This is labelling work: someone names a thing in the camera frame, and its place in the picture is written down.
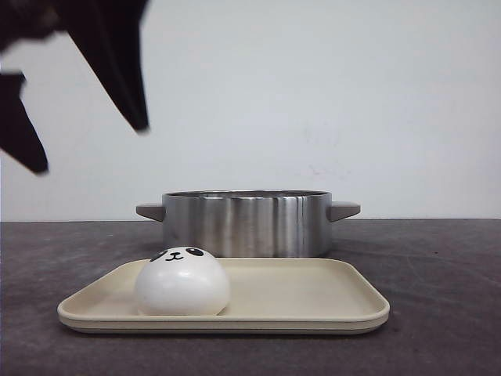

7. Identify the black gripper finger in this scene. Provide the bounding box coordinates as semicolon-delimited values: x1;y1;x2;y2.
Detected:
1;73;49;174
54;1;149;132

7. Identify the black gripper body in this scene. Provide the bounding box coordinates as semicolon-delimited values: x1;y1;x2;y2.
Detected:
1;0;67;54

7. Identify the panda bun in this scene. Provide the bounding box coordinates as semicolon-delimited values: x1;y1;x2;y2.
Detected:
134;246;230;316

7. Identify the stainless steel steamer pot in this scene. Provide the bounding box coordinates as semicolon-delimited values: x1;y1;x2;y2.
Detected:
135;190;361;258

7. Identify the cream rectangular tray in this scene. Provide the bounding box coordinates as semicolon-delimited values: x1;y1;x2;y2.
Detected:
57;258;390;334

